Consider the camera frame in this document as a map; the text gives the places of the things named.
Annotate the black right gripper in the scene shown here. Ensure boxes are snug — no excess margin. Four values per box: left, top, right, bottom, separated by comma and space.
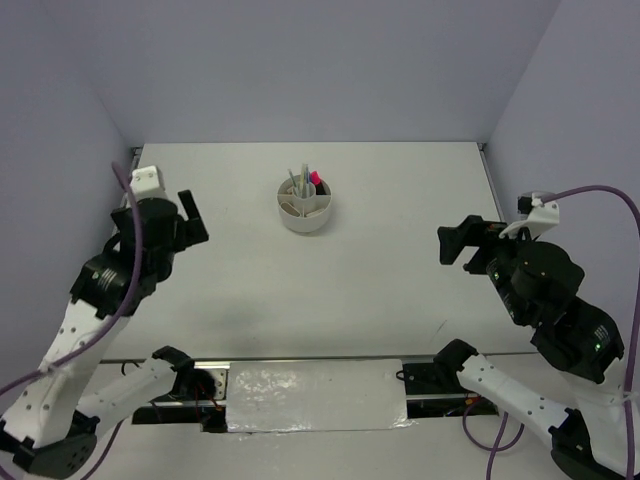
434, 210, 539, 321

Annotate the green pen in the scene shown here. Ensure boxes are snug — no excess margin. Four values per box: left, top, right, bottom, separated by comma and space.
288, 169, 303, 198

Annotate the blue ballpoint pen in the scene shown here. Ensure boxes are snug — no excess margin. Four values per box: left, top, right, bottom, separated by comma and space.
301, 164, 310, 198

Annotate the pink capped black highlighter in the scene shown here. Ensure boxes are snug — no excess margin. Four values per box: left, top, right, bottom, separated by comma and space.
310, 171, 326, 195

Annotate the white boxed eraser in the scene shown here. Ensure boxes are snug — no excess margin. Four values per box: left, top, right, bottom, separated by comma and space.
305, 208, 326, 219

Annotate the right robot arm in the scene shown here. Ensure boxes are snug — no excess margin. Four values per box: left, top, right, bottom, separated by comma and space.
434, 215, 639, 479

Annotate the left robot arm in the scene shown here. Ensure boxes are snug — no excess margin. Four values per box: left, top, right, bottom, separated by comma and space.
1, 190, 209, 479

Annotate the white round divided organizer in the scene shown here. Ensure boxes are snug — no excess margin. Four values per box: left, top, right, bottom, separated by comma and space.
276, 179, 332, 234

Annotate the silver foil covered plate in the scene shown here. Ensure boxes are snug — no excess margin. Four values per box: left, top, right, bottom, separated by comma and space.
226, 359, 411, 433

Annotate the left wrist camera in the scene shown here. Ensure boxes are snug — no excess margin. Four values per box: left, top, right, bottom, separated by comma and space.
130, 165, 167, 201

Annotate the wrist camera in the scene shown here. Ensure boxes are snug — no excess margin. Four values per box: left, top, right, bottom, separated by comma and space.
499, 191, 560, 240
130, 165, 167, 201

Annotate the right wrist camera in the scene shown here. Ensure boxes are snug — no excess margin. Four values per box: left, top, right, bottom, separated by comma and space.
499, 191, 560, 240

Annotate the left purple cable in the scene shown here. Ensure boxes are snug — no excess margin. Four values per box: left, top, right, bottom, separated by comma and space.
0, 160, 146, 480

